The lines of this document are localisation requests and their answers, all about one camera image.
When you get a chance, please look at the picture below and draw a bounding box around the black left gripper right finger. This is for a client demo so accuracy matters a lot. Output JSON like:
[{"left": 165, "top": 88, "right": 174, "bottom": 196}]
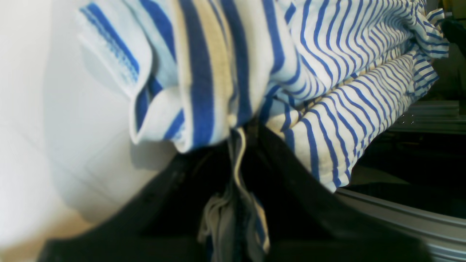
[{"left": 242, "top": 122, "right": 432, "bottom": 262}]

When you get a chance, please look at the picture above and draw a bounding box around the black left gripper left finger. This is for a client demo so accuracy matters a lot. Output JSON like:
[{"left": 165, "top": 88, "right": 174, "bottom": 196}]
[{"left": 38, "top": 143, "right": 231, "bottom": 262}]

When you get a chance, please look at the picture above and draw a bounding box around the blue white striped T-shirt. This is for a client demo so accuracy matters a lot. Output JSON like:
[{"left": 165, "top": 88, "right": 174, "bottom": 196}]
[{"left": 76, "top": 0, "right": 449, "bottom": 262}]

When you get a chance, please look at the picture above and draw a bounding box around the aluminium table frame profile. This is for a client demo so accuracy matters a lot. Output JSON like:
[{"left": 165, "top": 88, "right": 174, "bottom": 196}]
[{"left": 337, "top": 100, "right": 466, "bottom": 262}]

